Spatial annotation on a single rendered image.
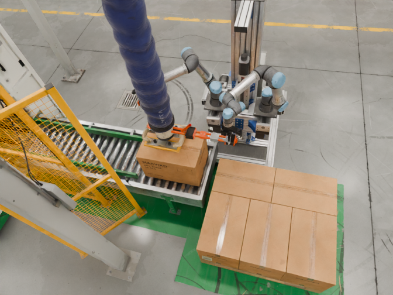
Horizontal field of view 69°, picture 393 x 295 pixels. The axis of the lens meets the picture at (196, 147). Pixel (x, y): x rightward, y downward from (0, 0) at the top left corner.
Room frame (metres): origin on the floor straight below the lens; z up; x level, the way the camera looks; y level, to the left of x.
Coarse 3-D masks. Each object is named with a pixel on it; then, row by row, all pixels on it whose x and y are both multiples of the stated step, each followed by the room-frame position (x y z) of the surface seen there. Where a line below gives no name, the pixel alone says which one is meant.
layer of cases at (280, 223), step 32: (224, 160) 1.56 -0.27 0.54; (224, 192) 1.20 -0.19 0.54; (256, 192) 1.13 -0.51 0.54; (288, 192) 1.07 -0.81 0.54; (320, 192) 1.01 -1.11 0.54; (224, 224) 0.87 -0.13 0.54; (256, 224) 0.82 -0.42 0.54; (288, 224) 0.76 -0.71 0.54; (320, 224) 0.71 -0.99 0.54; (224, 256) 0.59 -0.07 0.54; (256, 256) 0.54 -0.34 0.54; (288, 256) 0.49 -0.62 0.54; (320, 256) 0.44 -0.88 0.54; (320, 288) 0.23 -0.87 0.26
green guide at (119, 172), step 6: (18, 150) 2.14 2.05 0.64; (48, 156) 1.98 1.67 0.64; (72, 162) 1.84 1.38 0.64; (78, 162) 1.82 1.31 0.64; (66, 168) 1.79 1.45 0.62; (90, 168) 1.76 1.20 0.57; (96, 168) 1.73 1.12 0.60; (102, 168) 1.69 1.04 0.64; (120, 174) 1.61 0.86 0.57; (126, 174) 1.58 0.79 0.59; (132, 174) 1.54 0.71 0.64
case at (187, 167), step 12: (192, 144) 1.57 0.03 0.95; (204, 144) 1.60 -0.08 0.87; (144, 156) 1.53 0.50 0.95; (156, 156) 1.51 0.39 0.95; (168, 156) 1.48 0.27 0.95; (180, 156) 1.46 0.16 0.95; (192, 156) 1.43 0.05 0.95; (204, 156) 1.55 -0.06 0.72; (144, 168) 1.53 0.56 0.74; (156, 168) 1.47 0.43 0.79; (168, 168) 1.42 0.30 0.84; (180, 168) 1.37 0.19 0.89; (192, 168) 1.32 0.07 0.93; (204, 168) 1.50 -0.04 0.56; (180, 180) 1.38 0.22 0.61; (192, 180) 1.33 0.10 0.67
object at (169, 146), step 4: (148, 136) 1.62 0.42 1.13; (152, 140) 1.56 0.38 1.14; (156, 140) 1.54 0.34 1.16; (168, 140) 1.53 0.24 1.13; (144, 144) 1.54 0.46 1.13; (148, 144) 1.53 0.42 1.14; (152, 144) 1.52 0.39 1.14; (156, 144) 1.51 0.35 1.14; (168, 144) 1.47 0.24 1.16; (172, 144) 1.48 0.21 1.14; (160, 148) 1.46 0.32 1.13; (164, 148) 1.45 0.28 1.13; (168, 148) 1.45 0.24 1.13; (172, 148) 1.44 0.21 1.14; (176, 148) 1.43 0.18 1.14; (180, 148) 1.43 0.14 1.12
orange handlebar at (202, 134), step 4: (148, 124) 1.66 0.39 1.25; (176, 128) 1.56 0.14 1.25; (180, 128) 1.55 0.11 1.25; (172, 132) 1.53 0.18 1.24; (176, 132) 1.51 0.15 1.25; (180, 132) 1.50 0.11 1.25; (184, 132) 1.50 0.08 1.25; (196, 132) 1.48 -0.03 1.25; (200, 132) 1.46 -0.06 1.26; (204, 132) 1.45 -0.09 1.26; (196, 136) 1.43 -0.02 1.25; (200, 136) 1.42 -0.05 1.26; (204, 136) 1.41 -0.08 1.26; (220, 136) 1.39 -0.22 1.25; (224, 136) 1.38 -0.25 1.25; (220, 140) 1.35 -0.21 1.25; (236, 140) 1.31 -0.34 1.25
